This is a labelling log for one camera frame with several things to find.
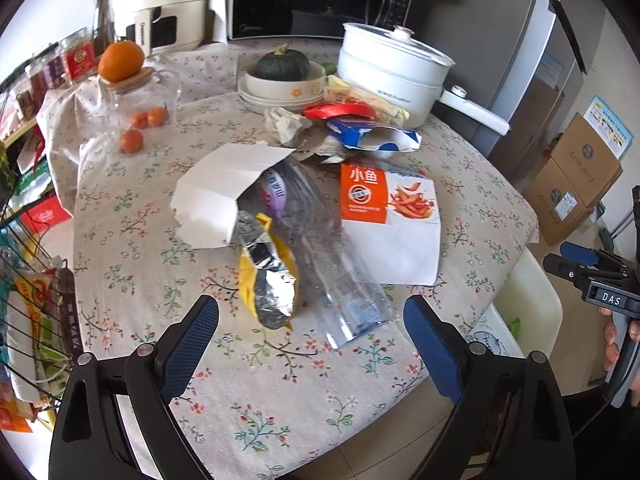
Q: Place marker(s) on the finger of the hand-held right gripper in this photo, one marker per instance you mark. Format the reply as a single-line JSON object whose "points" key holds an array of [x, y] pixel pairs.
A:
{"points": [[565, 270], [580, 255]]}

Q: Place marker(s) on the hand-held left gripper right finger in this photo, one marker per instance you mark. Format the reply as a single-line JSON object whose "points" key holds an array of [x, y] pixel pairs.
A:
{"points": [[430, 345]]}

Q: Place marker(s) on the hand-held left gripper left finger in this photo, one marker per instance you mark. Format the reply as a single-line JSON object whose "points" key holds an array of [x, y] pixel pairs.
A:
{"points": [[192, 342]]}

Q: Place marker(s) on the white plastic bin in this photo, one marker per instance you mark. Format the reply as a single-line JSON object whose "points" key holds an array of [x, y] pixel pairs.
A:
{"points": [[535, 285]]}

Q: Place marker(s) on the yellow foil snack bag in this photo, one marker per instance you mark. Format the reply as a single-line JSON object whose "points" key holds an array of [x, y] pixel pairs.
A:
{"points": [[272, 290]]}

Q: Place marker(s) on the clear plastic bottle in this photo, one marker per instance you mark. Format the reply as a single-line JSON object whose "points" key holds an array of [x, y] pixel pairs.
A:
{"points": [[345, 290]]}

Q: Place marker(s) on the torn white paper box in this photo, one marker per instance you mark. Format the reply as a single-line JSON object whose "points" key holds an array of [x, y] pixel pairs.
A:
{"points": [[215, 185]]}

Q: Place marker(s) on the orange white snack package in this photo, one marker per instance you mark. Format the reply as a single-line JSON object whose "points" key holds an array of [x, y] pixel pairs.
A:
{"points": [[362, 195]]}

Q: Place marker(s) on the blue white carton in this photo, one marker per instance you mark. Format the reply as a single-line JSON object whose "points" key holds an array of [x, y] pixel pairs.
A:
{"points": [[355, 132]]}

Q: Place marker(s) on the red plastic wrapper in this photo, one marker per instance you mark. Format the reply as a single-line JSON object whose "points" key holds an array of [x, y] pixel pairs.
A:
{"points": [[335, 110]]}

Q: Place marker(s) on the person's right hand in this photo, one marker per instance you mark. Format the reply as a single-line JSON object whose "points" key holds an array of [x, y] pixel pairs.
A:
{"points": [[611, 345]]}

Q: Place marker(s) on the green scrap in bin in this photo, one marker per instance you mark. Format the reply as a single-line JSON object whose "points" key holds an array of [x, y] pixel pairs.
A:
{"points": [[516, 328]]}

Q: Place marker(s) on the white green food packet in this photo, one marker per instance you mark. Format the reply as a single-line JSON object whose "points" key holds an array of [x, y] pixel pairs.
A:
{"points": [[35, 330]]}

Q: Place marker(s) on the blue white fridge sticker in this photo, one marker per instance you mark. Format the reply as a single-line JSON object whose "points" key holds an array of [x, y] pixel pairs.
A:
{"points": [[551, 70]]}

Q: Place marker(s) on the red bag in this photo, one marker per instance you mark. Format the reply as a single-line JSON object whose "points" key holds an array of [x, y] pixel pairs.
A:
{"points": [[47, 215]]}

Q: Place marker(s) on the orange packet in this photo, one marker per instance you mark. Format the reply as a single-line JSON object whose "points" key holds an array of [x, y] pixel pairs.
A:
{"points": [[12, 412]]}

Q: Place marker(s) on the grey refrigerator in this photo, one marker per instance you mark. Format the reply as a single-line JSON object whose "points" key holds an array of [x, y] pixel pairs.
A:
{"points": [[500, 60]]}

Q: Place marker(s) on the small tangerine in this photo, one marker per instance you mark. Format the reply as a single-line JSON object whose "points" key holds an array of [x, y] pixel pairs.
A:
{"points": [[157, 116], [139, 120], [131, 140]]}

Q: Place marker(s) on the torn silver wrapper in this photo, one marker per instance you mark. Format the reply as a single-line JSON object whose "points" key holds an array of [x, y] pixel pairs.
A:
{"points": [[325, 152]]}

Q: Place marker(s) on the crumpled grey tissue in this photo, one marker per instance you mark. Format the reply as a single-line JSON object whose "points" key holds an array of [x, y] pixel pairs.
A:
{"points": [[287, 122]]}

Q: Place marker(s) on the glass jar with tomatoes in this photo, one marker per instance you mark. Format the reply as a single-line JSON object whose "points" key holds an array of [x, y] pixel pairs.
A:
{"points": [[130, 100]]}

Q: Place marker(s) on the white electric pot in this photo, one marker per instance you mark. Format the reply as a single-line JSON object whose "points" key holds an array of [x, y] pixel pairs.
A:
{"points": [[385, 85]]}

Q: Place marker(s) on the beige snack packet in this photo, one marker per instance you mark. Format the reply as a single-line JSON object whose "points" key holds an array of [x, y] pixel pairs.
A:
{"points": [[340, 90]]}

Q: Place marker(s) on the white flower-print bowl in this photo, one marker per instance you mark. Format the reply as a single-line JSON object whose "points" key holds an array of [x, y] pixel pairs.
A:
{"points": [[290, 90]]}

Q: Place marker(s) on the glass pot lid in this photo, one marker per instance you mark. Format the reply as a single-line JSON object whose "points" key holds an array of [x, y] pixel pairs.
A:
{"points": [[395, 47]]}

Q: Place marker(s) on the large orange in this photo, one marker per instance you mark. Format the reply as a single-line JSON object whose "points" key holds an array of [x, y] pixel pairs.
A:
{"points": [[121, 60]]}

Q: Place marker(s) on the green kabocha squash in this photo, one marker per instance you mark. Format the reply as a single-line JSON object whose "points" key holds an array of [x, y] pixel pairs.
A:
{"points": [[282, 65]]}

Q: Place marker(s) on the small green fruit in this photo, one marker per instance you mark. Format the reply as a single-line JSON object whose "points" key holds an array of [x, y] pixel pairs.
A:
{"points": [[330, 67]]}

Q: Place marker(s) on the red label jar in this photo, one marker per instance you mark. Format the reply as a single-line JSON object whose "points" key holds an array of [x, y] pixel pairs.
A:
{"points": [[77, 57]]}

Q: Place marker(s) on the clear snack jar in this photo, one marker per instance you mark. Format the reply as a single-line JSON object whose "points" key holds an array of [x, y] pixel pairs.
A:
{"points": [[32, 80], [52, 65]]}

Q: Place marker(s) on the glass vase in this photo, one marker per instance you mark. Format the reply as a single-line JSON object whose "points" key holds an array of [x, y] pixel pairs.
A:
{"points": [[104, 20]]}

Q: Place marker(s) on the blue wall poster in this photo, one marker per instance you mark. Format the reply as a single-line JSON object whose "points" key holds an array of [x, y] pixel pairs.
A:
{"points": [[607, 125]]}

